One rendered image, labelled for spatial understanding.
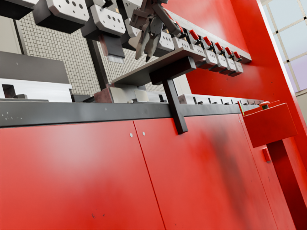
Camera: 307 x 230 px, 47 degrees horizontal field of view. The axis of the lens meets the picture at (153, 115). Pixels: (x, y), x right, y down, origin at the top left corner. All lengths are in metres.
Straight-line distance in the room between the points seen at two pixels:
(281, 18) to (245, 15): 2.16
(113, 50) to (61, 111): 0.56
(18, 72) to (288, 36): 4.35
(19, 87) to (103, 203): 0.32
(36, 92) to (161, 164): 0.36
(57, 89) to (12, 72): 0.70
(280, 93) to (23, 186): 2.78
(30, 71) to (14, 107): 1.03
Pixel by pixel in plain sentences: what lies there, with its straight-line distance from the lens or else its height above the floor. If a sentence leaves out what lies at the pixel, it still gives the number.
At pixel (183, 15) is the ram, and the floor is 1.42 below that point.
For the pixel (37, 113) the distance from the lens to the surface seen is 0.66.
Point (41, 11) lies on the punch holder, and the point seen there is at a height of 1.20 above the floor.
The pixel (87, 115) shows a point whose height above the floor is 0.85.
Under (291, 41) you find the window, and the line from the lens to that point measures 5.39.
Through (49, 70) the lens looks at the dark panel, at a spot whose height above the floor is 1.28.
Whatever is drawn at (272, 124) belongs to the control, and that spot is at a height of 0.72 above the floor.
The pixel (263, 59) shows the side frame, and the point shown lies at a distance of 3.24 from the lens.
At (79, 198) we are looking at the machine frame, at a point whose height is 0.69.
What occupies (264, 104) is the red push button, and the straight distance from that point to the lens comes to 1.36.
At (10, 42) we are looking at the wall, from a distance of 3.42.
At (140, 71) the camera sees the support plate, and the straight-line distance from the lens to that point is 1.09.
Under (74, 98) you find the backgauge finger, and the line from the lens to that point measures 1.28.
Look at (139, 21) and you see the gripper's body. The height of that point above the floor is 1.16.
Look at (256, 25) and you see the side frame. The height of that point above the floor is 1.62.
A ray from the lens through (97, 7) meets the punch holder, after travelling 1.20.
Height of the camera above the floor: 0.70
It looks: 8 degrees up
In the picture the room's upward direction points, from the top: 17 degrees counter-clockwise
